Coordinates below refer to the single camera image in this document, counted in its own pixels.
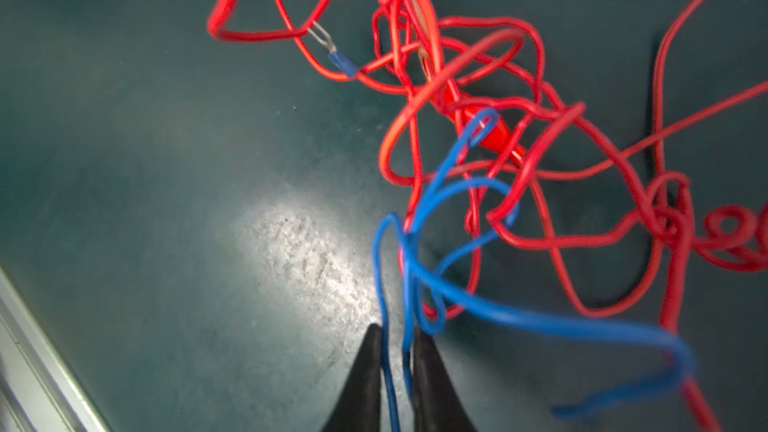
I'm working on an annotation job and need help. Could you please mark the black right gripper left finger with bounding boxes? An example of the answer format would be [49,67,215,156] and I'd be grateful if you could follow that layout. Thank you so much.
[322,323,382,432]

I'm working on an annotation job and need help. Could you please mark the red wires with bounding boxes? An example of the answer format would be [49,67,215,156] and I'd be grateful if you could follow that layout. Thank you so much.
[206,0,768,432]

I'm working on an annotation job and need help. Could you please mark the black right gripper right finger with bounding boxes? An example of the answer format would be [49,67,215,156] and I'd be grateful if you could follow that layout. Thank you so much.
[412,328,476,432]

